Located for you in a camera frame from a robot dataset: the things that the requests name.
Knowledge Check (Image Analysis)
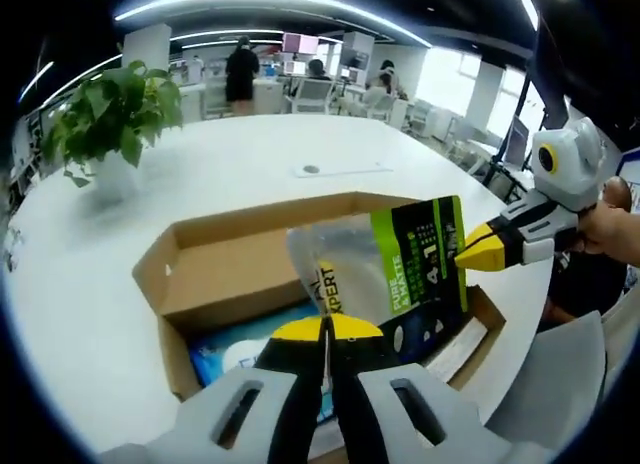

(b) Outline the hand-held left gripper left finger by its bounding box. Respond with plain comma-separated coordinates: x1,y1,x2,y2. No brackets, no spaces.
97,316,329,464

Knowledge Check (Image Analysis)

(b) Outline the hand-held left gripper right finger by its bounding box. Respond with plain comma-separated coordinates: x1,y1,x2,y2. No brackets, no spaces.
327,313,559,464

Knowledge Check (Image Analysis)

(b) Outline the blue wet wipes packet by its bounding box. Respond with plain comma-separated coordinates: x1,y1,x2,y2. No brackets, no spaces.
188,313,336,423

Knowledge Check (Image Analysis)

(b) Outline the green black soft pouch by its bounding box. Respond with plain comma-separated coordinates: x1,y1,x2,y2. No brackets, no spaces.
285,194,470,368

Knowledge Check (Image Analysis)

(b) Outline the brown cardboard shoe box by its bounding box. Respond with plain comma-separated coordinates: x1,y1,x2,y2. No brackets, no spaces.
132,191,506,403

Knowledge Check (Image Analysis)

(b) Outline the person's right hand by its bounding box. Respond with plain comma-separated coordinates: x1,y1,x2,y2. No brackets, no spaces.
569,203,640,258

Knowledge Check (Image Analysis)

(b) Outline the black tripod stand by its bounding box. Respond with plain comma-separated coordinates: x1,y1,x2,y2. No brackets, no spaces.
484,158,526,201

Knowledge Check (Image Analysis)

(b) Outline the purple screen monitor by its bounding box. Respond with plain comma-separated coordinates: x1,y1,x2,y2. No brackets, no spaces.
504,116,530,166

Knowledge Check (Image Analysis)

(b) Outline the dark hanging panel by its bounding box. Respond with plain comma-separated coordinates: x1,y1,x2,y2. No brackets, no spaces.
533,13,572,135

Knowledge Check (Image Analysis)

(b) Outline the grey mesh office chair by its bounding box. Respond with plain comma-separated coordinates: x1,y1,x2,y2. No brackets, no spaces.
487,309,609,453

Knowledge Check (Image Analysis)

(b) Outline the white mesh office chair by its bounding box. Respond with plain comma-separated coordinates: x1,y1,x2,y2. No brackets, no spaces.
289,78,336,115

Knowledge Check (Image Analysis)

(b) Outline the potted green plant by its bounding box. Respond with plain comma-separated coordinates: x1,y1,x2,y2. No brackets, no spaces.
42,58,185,203

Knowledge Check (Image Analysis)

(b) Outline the curved ceiling light strip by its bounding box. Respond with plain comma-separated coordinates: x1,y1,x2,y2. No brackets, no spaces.
113,0,434,48

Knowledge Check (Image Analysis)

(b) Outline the blue white wall poster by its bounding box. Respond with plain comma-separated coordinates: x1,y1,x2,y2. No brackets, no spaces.
617,148,640,201

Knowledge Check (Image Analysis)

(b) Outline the table cable cover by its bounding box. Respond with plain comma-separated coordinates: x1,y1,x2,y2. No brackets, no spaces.
292,162,395,179

